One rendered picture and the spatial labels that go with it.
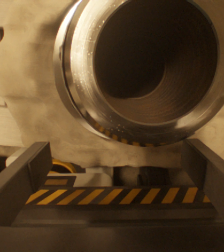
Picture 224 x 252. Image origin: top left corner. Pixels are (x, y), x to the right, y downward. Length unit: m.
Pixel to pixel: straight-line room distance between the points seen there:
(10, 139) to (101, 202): 0.27
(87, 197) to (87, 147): 0.12
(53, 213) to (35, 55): 0.25
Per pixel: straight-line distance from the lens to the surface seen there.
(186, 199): 0.27
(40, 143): 0.17
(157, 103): 0.17
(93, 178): 0.34
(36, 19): 0.35
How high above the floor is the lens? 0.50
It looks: 73 degrees down
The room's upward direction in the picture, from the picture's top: 177 degrees counter-clockwise
